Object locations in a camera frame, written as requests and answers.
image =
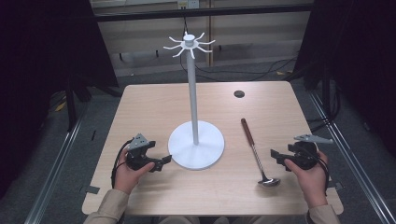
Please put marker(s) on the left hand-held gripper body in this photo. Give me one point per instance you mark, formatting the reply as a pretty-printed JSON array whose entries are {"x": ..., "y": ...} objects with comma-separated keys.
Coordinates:
[{"x": 138, "y": 151}]

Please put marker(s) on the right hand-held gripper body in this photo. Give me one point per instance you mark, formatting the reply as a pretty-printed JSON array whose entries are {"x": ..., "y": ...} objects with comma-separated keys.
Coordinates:
[{"x": 306, "y": 151}]

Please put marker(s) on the white hook stand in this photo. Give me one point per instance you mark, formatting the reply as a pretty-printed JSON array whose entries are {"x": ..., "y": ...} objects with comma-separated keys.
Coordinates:
[{"x": 194, "y": 124}]

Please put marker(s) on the person's left hand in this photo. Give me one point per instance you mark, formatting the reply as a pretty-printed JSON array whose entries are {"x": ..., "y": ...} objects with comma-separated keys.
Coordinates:
[{"x": 129, "y": 176}]

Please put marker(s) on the person's right hand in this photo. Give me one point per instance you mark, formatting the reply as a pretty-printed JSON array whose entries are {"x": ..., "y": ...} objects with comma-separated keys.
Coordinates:
[{"x": 309, "y": 180}]

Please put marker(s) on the black table grommet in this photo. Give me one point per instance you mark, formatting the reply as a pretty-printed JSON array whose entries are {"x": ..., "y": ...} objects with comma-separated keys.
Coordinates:
[{"x": 239, "y": 94}]

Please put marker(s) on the black metal stand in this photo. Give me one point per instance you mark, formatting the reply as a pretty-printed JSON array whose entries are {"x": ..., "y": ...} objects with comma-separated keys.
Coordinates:
[{"x": 72, "y": 102}]

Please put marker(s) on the dark curtain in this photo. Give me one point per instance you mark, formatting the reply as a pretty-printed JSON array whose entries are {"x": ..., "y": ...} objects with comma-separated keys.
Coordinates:
[
  {"x": 355, "y": 56},
  {"x": 46, "y": 62}
]

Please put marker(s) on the black horizontal bar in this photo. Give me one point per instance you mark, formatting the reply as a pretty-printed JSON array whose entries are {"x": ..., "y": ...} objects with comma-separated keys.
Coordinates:
[{"x": 202, "y": 12}]

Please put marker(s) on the metal floor rail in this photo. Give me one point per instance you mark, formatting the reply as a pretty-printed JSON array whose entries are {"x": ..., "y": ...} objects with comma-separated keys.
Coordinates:
[
  {"x": 351, "y": 158},
  {"x": 53, "y": 174}
]

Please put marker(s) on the wall power outlet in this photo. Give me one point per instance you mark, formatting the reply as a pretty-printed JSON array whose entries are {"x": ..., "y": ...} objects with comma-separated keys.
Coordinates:
[{"x": 188, "y": 4}]

